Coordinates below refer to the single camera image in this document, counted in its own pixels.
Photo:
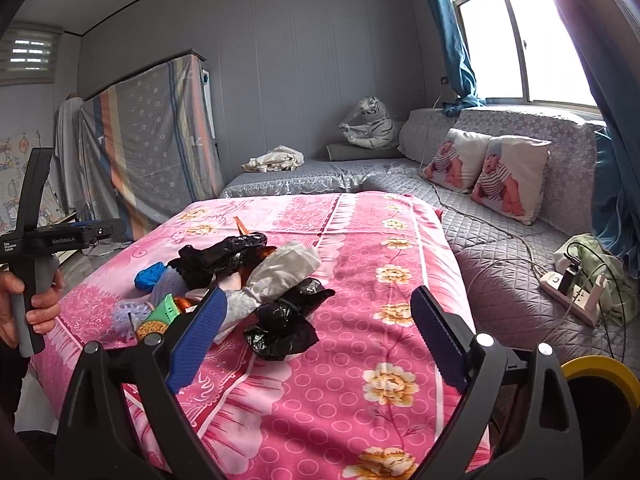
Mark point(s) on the grey bolster pillow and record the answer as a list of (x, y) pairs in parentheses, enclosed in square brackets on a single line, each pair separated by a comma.
[(350, 152)]

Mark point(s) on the black charger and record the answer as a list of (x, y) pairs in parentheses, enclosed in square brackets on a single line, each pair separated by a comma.
[(569, 280)]

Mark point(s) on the blue crumpled plastic bag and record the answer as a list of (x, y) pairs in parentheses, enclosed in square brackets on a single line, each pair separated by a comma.
[(150, 276)]

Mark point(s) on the grey floral back cushion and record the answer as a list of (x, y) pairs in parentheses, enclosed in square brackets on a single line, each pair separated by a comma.
[(570, 135)]

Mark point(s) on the striped sheet covered mattress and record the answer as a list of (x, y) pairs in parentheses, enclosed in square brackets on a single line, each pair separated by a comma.
[(150, 135)]

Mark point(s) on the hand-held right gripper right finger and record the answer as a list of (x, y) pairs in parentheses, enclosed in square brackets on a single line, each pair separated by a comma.
[(440, 340)]

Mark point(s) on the window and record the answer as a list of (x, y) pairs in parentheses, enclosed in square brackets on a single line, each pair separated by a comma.
[(500, 35)]

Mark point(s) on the cartoon print wall mat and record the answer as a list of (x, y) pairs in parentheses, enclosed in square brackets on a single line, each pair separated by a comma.
[(15, 185)]

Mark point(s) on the white hanging cloth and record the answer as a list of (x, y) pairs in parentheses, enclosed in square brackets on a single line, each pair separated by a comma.
[(67, 150)]

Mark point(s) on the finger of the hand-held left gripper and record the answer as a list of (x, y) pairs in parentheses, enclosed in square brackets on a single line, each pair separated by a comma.
[(90, 222)]

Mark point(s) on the green snack packet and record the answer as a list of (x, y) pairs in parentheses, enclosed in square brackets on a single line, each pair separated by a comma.
[(162, 312)]

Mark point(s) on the white window blind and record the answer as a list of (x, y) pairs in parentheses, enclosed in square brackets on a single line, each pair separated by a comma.
[(30, 52)]

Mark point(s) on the person's left hand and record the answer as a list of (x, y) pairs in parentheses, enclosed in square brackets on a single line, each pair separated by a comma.
[(42, 310)]

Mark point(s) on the light green cloth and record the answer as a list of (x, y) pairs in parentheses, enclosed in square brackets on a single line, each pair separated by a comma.
[(595, 260)]

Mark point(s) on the black plastic bag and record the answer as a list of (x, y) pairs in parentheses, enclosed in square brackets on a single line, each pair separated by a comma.
[(280, 330), (220, 260)]

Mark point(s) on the tiger plush toy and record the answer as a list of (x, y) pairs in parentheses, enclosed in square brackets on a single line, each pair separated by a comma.
[(372, 122)]

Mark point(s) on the yellow rimmed bin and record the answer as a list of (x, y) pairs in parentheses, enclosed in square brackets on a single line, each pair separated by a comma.
[(595, 362)]

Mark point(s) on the white power strip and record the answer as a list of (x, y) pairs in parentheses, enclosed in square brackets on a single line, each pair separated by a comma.
[(580, 305)]

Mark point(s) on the cream cloth pile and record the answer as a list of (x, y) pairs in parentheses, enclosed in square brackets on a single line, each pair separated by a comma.
[(275, 159)]

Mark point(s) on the white plug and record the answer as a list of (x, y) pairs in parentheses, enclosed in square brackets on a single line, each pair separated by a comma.
[(602, 287)]

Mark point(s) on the lilac foam net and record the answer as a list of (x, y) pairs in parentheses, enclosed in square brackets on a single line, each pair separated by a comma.
[(127, 317), (167, 285)]

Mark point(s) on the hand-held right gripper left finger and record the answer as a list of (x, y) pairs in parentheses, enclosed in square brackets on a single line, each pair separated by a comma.
[(200, 330)]

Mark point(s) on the baby print pillow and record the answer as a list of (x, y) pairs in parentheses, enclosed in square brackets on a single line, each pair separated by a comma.
[(510, 180), (452, 160)]

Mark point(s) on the white plastic bag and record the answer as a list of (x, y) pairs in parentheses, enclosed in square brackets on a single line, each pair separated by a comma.
[(290, 265)]

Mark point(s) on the blue curtain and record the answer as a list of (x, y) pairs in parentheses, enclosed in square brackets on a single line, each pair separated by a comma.
[(450, 35), (615, 160)]

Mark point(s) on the pink floral blanket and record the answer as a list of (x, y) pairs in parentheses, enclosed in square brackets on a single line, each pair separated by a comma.
[(350, 270)]

